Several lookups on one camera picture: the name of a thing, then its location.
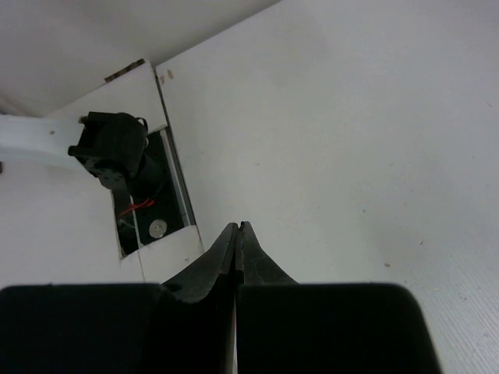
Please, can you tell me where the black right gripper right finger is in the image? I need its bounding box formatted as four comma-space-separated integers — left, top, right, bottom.
235, 222, 441, 373

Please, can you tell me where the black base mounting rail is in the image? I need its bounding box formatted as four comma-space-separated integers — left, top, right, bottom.
111, 127, 196, 257

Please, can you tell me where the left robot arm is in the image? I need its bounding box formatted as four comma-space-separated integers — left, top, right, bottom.
1, 112, 239, 373

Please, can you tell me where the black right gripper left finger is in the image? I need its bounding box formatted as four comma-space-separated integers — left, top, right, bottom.
1, 223, 238, 373

